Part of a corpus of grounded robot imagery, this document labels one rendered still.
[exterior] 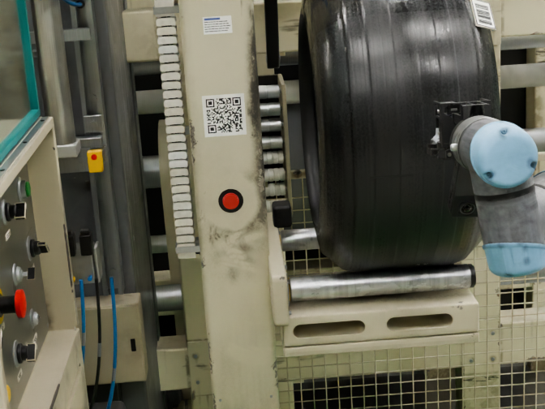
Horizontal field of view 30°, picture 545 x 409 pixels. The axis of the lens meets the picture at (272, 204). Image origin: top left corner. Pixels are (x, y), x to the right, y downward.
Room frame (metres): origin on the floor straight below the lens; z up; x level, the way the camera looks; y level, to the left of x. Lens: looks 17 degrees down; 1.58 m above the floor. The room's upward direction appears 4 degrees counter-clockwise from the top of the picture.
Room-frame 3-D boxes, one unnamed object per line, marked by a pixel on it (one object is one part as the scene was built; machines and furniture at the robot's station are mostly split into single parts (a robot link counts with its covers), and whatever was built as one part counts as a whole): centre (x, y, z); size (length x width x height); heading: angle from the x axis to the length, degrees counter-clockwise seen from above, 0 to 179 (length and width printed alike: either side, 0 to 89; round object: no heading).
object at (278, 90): (2.25, 0.06, 1.05); 0.20 x 0.15 x 0.30; 92
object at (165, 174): (2.69, 0.26, 0.61); 0.33 x 0.06 x 0.86; 2
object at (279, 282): (1.87, 0.00, 0.90); 0.40 x 0.03 x 0.10; 2
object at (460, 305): (1.74, -0.18, 0.83); 0.36 x 0.09 x 0.06; 92
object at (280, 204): (1.98, -0.02, 0.97); 0.05 x 0.04 x 0.05; 2
